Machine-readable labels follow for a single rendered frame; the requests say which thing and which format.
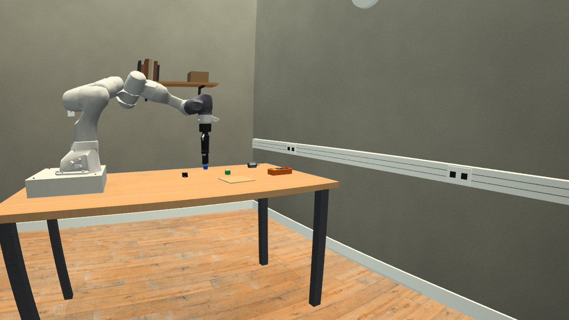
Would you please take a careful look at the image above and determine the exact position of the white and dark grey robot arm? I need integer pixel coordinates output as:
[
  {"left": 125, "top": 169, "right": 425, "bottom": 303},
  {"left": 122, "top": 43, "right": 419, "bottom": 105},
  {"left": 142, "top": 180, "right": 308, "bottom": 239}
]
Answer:
[{"left": 55, "top": 71, "right": 219, "bottom": 176}]

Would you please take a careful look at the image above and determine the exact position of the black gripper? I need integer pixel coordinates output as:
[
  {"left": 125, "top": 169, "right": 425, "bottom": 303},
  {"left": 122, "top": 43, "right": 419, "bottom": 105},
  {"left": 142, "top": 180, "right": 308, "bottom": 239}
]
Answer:
[{"left": 199, "top": 124, "right": 211, "bottom": 164}]

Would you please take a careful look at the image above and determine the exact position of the tan textured mat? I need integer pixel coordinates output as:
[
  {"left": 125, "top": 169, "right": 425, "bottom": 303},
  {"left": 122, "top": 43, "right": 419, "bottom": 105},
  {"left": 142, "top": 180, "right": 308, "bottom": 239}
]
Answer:
[{"left": 218, "top": 176, "right": 256, "bottom": 184}]

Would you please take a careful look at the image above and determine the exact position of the orange digital multimeter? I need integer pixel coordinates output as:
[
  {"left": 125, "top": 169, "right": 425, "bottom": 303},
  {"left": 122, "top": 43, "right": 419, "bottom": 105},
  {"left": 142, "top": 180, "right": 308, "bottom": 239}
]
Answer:
[{"left": 268, "top": 167, "right": 292, "bottom": 176}]

